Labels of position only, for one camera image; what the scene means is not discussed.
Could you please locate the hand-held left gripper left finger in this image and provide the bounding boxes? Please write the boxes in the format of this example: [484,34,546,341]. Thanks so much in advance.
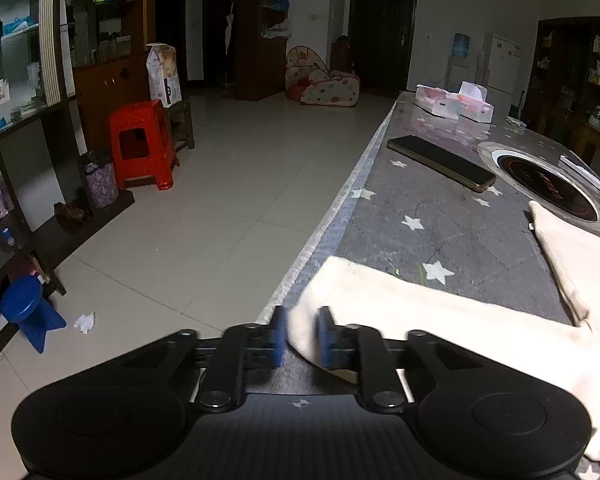
[114,305,287,412]

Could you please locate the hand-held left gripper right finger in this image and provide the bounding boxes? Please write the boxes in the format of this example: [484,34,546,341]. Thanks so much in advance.
[315,306,487,412]

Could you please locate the cream fleece garment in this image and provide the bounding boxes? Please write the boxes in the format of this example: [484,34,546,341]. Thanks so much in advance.
[285,200,600,466]

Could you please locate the grey star-print tablecloth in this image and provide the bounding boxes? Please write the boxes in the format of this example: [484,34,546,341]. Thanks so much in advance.
[257,91,600,480]

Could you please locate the black smartphone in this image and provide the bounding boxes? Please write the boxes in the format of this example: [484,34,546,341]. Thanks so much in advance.
[386,135,497,193]

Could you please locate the small wooden stool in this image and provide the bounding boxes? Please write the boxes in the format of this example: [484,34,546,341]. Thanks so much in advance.
[167,100,196,151]

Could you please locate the red plastic stool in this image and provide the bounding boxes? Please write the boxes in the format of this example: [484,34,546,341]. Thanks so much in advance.
[109,100,180,191]

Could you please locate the purple patterned waste bin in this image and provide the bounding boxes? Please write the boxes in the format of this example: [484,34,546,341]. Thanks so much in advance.
[80,149,119,209]

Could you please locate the brown shoes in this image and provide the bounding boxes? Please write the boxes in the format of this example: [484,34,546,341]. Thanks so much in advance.
[54,201,87,223]

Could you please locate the blue plastic stool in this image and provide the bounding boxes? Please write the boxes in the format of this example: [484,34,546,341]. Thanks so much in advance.
[0,276,67,354]

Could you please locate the spotted kids play tent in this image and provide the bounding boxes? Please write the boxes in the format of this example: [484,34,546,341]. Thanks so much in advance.
[285,46,360,107]

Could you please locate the round built-in induction cooker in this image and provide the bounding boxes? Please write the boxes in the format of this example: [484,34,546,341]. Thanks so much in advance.
[477,141,600,233]

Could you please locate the pink white tissue box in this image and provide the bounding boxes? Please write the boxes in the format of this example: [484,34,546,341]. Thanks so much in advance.
[457,81,495,124]

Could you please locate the white paper sack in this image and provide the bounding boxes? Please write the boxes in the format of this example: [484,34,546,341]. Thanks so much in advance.
[146,43,183,108]

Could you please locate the dark wooden bookshelf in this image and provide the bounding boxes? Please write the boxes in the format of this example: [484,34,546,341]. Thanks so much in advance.
[235,0,293,101]

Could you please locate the white remote control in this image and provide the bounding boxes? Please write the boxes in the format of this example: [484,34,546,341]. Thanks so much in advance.
[560,155,600,191]

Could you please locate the dark wooden door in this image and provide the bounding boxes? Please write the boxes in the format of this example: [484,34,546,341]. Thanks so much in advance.
[347,0,418,98]

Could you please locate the water dispenser with blue bottle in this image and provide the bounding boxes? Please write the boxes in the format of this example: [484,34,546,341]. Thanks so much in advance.
[447,33,473,88]

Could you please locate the white refrigerator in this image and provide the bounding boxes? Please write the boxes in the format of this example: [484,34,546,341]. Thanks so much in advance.
[482,34,522,96]

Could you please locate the glass display cabinet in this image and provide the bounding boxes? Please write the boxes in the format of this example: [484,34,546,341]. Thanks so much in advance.
[0,0,156,376]

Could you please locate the dark wooden shelf cabinet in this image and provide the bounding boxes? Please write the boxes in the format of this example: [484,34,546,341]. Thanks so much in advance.
[525,17,600,161]

